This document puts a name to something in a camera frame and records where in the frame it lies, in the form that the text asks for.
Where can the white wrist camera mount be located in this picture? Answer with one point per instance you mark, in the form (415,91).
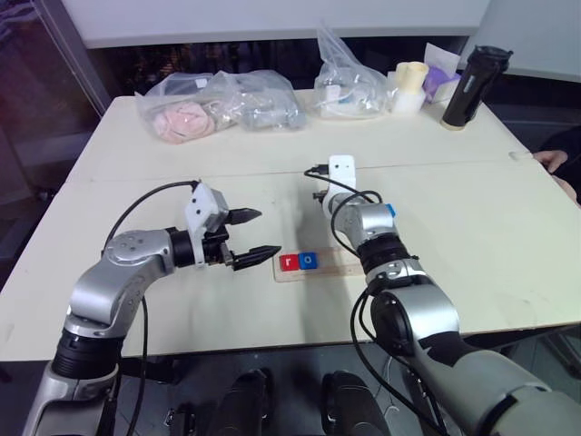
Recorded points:
(199,206)
(341,170)

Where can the plastic bag with grey parts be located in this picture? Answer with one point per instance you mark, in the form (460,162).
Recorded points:
(265,106)

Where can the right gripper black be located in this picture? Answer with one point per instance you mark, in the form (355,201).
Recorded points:
(318,196)

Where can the person dark sleeve forearm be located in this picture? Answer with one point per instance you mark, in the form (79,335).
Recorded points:
(567,141)

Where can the black drinking bottle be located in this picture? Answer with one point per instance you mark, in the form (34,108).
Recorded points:
(469,86)

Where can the red letter block r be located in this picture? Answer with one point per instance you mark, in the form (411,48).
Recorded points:
(288,262)

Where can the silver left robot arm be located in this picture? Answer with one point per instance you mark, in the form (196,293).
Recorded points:
(131,245)

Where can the blue letter block o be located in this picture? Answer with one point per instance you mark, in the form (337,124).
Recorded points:
(308,260)

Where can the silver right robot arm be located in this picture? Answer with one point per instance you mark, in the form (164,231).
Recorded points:
(422,300)

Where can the long wooden tray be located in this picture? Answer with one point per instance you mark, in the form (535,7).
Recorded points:
(336,265)

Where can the person bare hand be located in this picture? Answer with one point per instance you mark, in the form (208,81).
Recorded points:
(553,159)

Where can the plastic bag with white items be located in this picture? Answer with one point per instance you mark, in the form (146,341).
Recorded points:
(349,88)

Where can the grey metal frame post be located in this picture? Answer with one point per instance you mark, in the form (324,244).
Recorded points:
(75,50)

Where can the cream and white plastic cup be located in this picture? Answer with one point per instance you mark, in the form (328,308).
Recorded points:
(410,88)

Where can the plastic bag with pink item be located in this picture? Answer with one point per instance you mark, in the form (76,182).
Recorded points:
(181,115)

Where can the white background table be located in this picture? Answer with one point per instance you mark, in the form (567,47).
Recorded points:
(272,20)

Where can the dark rounded shape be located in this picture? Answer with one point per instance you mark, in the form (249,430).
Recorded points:
(245,402)
(351,402)

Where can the clear bag with purple item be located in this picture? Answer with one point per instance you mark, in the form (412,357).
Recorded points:
(439,77)

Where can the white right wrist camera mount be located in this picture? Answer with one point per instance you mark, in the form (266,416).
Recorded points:
(341,170)

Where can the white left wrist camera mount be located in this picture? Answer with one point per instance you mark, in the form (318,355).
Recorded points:
(199,206)

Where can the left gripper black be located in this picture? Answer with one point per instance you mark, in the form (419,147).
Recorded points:
(217,245)

